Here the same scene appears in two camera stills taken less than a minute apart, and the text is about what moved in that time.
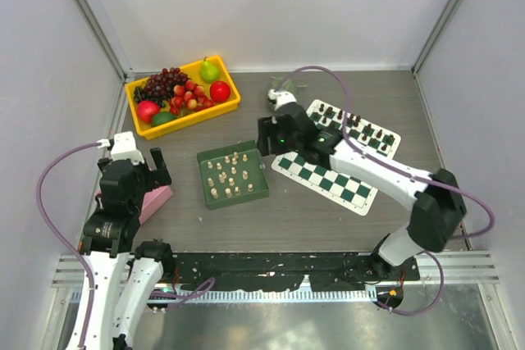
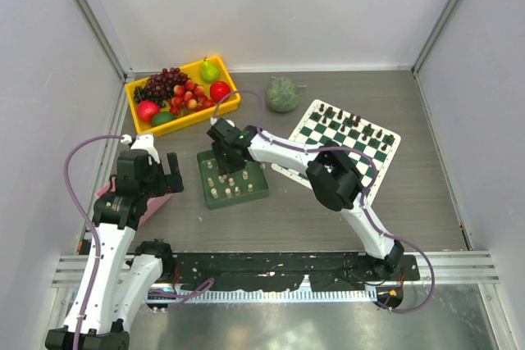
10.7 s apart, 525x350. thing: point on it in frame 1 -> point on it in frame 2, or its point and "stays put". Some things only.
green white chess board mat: (355, 194) stays put
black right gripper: (264, 125) -> (225, 168)
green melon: (283, 84) stays put
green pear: (208, 72) stays put
